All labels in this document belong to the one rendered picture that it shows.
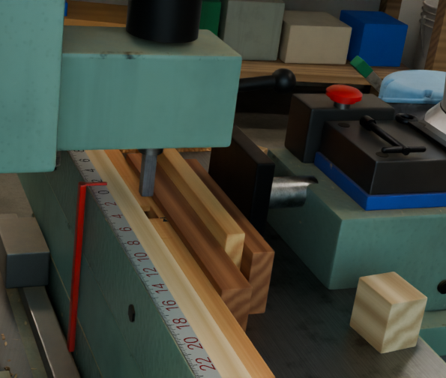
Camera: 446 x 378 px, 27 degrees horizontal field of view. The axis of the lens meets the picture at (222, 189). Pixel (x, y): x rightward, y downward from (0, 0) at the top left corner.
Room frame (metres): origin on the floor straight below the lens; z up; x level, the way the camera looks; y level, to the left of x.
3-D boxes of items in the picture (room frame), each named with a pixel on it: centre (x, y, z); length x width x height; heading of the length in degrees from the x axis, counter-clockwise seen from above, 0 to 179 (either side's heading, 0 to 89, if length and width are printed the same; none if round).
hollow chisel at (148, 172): (0.65, 0.06, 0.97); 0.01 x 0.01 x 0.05; 24
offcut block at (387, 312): (0.57, -0.12, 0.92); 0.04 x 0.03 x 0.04; 31
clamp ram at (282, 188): (0.68, -0.04, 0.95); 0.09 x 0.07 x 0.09; 24
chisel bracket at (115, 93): (0.64, 0.08, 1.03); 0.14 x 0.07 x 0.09; 114
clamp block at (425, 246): (0.72, -0.12, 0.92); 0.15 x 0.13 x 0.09; 24
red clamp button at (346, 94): (0.74, -0.09, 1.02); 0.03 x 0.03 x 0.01
